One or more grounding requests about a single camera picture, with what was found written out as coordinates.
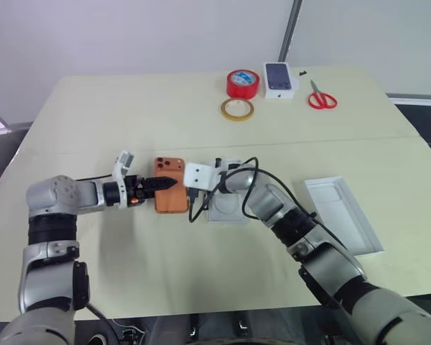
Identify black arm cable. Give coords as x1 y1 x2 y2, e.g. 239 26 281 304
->
187 156 318 224
73 174 115 182

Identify white phone box base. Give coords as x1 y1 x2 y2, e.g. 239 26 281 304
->
205 159 249 224

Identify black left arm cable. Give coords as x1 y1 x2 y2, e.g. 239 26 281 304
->
73 174 115 182

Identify grey vertical frame post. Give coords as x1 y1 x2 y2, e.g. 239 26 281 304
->
277 0 305 63

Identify orange phone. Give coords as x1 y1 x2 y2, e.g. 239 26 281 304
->
154 156 191 216

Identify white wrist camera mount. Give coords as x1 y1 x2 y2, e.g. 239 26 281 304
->
111 149 136 211
184 162 217 191

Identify red handled scissors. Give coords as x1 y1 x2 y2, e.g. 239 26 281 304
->
307 79 338 110

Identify white box with phone print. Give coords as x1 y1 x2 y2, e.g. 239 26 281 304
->
261 62 301 101

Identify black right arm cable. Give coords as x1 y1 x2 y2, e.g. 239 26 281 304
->
187 156 318 224

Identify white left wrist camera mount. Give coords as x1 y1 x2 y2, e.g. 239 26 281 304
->
111 149 136 211

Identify white phone box lid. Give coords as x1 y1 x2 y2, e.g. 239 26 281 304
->
304 175 385 257

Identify red tape roll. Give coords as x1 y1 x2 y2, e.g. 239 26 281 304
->
226 69 261 100

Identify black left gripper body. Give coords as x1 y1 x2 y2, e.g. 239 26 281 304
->
124 175 148 208

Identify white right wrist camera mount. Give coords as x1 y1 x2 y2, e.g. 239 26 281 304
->
184 162 217 191

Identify clear yellowish tape roll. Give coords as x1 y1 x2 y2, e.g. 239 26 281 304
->
220 97 256 123

